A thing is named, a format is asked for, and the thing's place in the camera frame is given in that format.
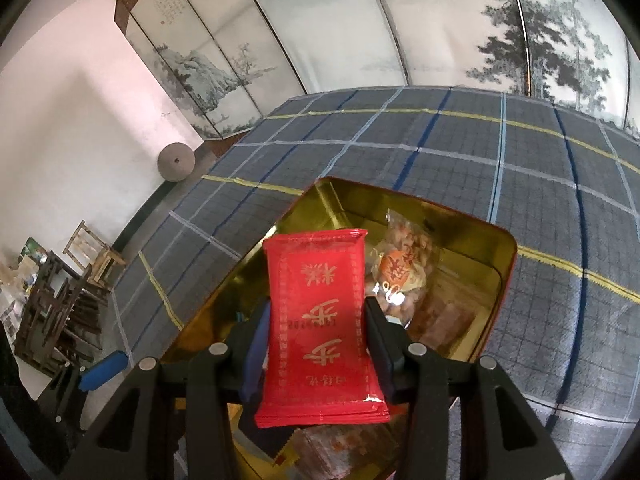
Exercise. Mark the clear peanut packet orange label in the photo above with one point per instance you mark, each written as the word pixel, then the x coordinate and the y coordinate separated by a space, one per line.
pixel 400 265

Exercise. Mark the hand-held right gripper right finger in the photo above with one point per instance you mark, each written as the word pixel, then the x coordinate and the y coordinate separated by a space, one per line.
pixel 380 350

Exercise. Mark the stack of dark wooden chairs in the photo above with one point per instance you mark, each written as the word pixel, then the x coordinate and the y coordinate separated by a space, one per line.
pixel 55 320

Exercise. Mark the red snack packet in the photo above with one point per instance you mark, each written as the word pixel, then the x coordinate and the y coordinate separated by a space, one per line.
pixel 320 320

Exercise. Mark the blue plaid tablecloth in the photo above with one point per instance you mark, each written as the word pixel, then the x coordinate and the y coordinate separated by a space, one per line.
pixel 450 160

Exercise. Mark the clear packet of orange balls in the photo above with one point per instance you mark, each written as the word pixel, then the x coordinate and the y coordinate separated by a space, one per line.
pixel 345 452

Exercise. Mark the pile of printed boxes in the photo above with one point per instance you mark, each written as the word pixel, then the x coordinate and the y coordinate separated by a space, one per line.
pixel 20 272

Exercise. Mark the brown cake packet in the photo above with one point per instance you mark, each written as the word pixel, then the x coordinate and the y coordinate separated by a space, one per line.
pixel 445 320

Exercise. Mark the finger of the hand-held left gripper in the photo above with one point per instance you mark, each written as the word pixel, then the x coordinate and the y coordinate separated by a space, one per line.
pixel 102 371

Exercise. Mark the painted folding screen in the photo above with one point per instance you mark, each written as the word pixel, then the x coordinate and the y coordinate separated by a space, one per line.
pixel 350 25

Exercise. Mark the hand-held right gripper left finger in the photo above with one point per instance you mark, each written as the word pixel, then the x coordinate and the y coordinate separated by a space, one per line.
pixel 255 355

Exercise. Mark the red and gold tin box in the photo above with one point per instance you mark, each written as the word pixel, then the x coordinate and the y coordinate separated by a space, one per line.
pixel 325 210

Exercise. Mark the light wooden chair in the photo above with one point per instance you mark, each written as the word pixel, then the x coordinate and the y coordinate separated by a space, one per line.
pixel 97 255

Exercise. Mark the round grey stone disc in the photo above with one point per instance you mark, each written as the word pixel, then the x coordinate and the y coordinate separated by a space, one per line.
pixel 176 162

